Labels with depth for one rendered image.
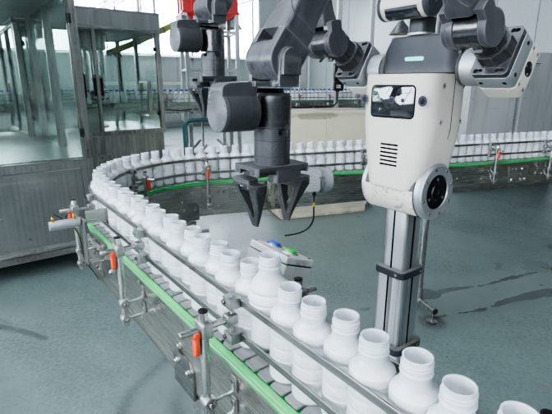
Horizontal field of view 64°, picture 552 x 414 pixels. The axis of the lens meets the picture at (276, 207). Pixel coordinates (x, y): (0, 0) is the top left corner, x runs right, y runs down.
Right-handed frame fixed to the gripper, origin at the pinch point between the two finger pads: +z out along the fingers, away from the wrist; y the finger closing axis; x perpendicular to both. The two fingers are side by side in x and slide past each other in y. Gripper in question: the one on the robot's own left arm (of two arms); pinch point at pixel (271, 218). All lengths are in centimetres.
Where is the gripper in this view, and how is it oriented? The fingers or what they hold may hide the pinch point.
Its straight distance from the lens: 71.8
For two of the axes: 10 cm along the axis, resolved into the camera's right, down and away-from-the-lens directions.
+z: -0.2, 9.6, 2.7
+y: 8.0, -1.5, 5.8
